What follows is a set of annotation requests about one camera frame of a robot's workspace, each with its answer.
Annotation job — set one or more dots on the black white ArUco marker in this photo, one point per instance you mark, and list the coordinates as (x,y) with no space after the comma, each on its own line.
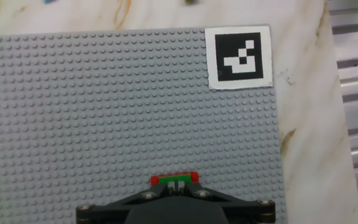
(238,57)

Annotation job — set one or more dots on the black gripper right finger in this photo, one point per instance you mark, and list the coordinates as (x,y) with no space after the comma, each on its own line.
(244,207)

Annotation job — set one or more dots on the small lime Lego brick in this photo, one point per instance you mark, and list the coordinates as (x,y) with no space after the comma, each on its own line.
(191,1)

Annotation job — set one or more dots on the red Lego brick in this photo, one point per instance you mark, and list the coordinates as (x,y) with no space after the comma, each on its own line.
(154,180)

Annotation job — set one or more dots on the cyan Lego brick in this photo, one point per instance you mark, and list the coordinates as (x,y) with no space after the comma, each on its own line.
(50,1)

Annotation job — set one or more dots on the grey Lego baseplate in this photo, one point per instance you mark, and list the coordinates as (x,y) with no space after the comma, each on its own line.
(104,109)

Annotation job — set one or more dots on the green Lego plate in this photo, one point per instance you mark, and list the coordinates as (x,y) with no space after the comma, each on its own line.
(174,179)

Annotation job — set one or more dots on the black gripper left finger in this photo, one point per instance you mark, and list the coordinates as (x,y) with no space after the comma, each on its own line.
(110,207)

